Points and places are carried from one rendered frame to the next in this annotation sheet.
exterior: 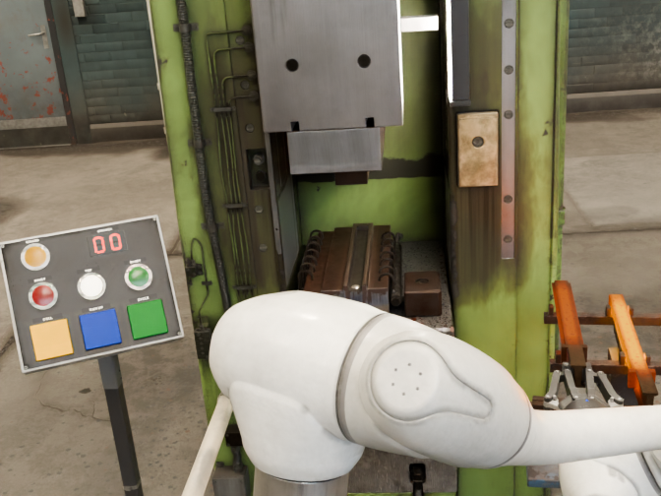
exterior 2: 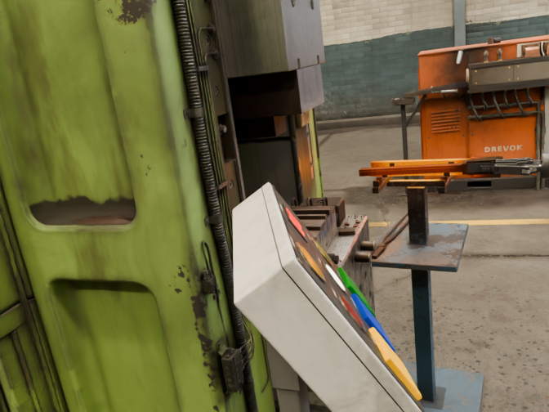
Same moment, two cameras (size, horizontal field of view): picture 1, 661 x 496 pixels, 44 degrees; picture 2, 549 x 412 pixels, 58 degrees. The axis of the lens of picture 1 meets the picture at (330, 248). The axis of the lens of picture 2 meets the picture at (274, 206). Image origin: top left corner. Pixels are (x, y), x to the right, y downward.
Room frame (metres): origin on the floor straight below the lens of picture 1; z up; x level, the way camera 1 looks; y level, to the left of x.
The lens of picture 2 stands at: (1.53, 1.15, 1.40)
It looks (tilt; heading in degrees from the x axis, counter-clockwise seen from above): 17 degrees down; 286
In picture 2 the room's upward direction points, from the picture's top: 8 degrees counter-clockwise
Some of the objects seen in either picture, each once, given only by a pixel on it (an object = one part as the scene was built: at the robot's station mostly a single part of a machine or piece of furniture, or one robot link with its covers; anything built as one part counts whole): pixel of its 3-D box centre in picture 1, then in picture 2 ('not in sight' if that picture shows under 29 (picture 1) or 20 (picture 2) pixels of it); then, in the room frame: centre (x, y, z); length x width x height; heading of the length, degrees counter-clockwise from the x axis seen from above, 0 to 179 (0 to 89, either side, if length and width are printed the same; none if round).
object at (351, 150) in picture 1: (340, 128); (231, 96); (1.94, -0.05, 1.32); 0.42 x 0.20 x 0.10; 174
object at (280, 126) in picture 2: (354, 155); (225, 126); (1.98, -0.08, 1.24); 0.30 x 0.07 x 0.06; 174
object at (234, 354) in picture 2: (208, 342); (233, 367); (1.89, 0.33, 0.80); 0.06 x 0.03 x 0.14; 84
